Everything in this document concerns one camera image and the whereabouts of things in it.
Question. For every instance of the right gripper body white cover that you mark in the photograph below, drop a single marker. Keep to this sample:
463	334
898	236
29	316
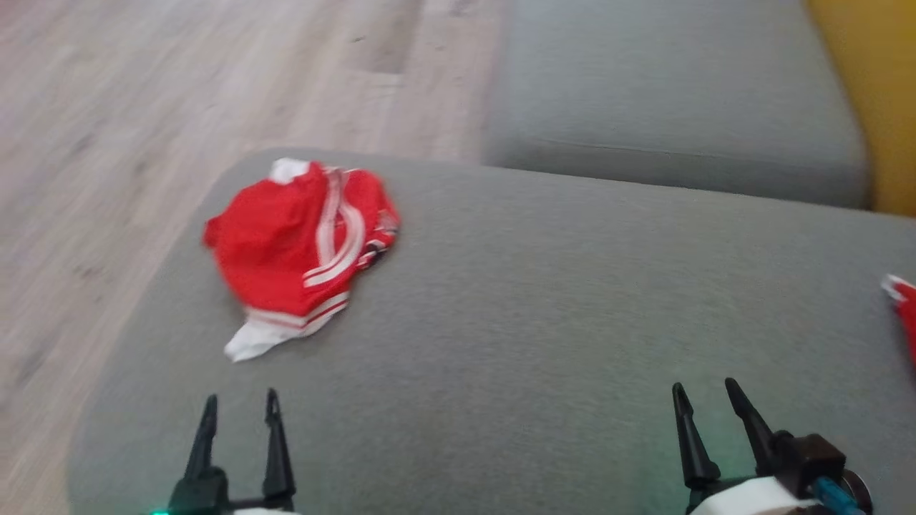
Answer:
744	497

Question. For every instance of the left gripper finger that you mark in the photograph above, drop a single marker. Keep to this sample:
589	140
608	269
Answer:
279	465
205	443

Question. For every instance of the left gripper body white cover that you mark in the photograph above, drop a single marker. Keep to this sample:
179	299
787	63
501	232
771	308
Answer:
204	497

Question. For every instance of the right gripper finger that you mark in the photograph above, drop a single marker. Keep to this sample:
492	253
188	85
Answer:
698	458
755	429

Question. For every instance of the red garment with white bands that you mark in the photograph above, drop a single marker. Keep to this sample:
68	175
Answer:
907	315

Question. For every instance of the red shorts with white stripes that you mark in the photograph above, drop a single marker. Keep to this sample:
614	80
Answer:
272	243

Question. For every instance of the large grey sofa seat cushion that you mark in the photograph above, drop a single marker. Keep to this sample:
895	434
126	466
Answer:
537	300

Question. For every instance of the small grey sofa cushion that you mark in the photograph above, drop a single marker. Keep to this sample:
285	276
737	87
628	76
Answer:
680	93

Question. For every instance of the yellow upholstered backrest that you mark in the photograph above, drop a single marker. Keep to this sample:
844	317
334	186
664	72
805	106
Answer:
887	86

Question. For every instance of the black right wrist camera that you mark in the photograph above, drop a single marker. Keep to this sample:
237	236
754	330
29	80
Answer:
809	458

